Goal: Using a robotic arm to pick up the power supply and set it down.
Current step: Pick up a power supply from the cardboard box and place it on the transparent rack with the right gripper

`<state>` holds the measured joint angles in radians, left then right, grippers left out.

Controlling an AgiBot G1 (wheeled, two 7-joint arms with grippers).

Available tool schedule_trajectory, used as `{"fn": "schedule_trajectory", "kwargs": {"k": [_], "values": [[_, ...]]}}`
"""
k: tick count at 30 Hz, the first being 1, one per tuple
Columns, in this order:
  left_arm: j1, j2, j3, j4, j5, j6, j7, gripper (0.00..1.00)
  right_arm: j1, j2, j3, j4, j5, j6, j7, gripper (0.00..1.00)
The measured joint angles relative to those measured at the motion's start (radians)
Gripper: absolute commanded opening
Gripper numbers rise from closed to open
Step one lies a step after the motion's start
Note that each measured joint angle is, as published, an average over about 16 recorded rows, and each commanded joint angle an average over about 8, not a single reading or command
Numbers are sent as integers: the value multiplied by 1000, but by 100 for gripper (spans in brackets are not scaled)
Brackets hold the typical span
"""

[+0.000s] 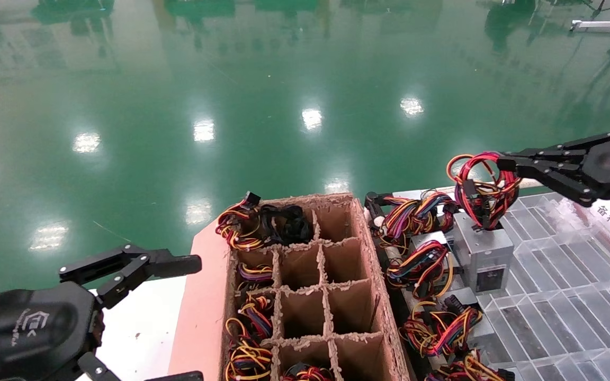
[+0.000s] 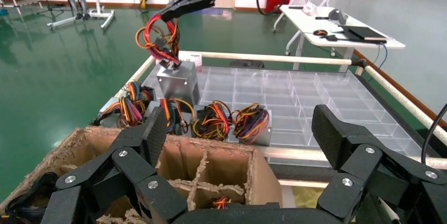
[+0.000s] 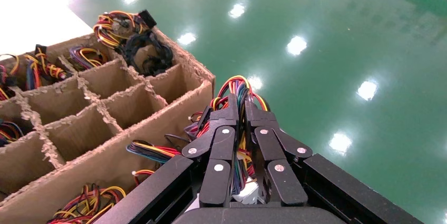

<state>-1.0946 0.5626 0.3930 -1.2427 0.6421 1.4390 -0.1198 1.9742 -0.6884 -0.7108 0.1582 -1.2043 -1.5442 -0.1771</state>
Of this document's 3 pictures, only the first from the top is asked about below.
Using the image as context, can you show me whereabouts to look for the clear plastic grid tray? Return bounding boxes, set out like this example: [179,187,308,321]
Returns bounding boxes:
[496,192,610,381]

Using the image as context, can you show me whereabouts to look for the cardboard divider box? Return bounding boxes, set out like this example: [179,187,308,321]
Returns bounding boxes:
[167,193,412,381]

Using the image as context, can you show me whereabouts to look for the power supply with red wires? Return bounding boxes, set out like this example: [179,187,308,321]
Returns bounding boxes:
[447,152,522,295]

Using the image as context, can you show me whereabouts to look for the grey metal floor stand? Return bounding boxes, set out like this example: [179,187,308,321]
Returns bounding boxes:
[570,16,610,35]

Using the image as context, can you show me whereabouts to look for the bundle of coloured wires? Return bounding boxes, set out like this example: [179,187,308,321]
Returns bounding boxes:
[225,339,275,381]

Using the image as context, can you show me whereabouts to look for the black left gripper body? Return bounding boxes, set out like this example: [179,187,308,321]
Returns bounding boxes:
[0,280,104,381]

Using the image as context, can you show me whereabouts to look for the power supply with black connector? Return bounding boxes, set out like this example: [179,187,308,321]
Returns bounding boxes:
[216,192,270,251]

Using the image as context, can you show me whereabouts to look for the black cable bundle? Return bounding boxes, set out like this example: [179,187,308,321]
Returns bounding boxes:
[260,204,313,245]

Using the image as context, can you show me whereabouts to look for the power supply with coloured wires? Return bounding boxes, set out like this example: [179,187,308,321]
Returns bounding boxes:
[399,294,496,358]
[424,350,515,381]
[238,263,274,291]
[386,233,455,301]
[365,190,462,242]
[283,363,333,381]
[226,294,275,340]

